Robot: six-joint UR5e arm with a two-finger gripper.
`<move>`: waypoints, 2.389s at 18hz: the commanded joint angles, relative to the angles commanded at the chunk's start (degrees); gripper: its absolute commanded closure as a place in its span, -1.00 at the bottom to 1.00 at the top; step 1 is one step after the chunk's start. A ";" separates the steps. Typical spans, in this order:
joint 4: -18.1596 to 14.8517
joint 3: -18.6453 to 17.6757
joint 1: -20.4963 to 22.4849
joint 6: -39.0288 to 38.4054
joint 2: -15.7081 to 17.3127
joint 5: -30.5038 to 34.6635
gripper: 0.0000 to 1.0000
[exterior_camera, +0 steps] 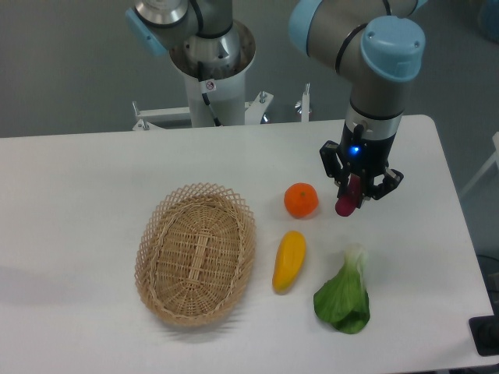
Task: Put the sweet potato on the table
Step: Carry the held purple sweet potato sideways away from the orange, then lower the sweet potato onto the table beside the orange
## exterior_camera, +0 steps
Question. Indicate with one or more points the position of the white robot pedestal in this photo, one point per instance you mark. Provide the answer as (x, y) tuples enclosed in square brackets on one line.
[(214, 73)]

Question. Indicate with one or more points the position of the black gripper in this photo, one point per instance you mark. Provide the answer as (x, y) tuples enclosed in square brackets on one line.
[(360, 155)]

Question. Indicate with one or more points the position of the green bok choy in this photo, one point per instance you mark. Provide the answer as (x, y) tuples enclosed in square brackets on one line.
[(343, 301)]

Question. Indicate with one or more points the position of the woven wicker basket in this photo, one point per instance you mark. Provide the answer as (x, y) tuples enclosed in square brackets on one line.
[(196, 255)]

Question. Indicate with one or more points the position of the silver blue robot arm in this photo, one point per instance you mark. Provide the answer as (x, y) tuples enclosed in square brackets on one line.
[(373, 44)]

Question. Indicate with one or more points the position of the purple-red sweet potato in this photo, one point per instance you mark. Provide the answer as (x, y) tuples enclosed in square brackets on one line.
[(348, 201)]

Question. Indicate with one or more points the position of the yellow mango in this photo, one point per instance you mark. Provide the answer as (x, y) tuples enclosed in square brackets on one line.
[(289, 260)]

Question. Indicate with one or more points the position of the white metal base frame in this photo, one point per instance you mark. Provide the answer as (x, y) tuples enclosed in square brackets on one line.
[(209, 106)]

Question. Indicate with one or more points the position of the black device at table edge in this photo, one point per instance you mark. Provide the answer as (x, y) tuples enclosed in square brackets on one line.
[(484, 331)]

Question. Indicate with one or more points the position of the white furniture at right edge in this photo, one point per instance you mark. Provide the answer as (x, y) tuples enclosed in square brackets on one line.
[(490, 163)]

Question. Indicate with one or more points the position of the orange tangerine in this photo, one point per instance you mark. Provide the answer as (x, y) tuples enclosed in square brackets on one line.
[(301, 200)]

